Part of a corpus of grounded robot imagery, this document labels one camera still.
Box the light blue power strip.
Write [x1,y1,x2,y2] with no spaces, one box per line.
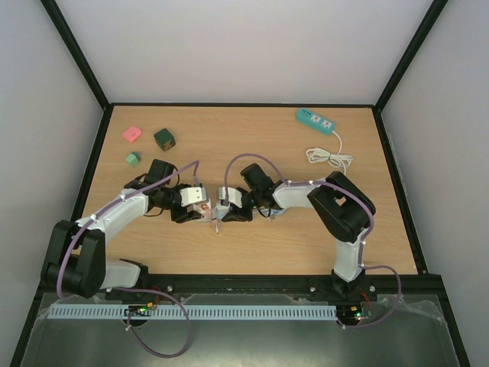
[214,203,230,221]

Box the white cube socket adapter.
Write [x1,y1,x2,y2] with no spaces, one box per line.
[193,201,214,222]

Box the light green cube plug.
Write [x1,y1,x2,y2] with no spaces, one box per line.
[125,151,141,167]

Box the dark green cube socket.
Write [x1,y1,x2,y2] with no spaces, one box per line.
[154,128,176,151]

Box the white power cord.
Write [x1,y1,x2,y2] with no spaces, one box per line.
[305,129,355,177]

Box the pink plug adapter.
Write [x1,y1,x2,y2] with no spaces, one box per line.
[122,125,142,143]

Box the teal power strip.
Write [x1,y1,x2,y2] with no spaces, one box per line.
[296,108,335,136]

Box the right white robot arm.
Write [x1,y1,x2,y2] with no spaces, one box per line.
[219,164,376,300]

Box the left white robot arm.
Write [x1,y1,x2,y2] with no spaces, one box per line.
[40,159,207,298]

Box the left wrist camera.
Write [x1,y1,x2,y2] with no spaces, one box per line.
[179,187,208,207]

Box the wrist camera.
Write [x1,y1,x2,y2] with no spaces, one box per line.
[218,187,243,208]
[179,187,208,207]

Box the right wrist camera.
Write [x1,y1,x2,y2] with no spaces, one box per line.
[218,187,243,208]

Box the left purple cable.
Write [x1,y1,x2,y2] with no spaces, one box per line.
[56,159,202,359]

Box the slotted cable duct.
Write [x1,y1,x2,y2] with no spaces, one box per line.
[47,304,337,321]

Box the black aluminium frame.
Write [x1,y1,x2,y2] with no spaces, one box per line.
[9,0,473,367]

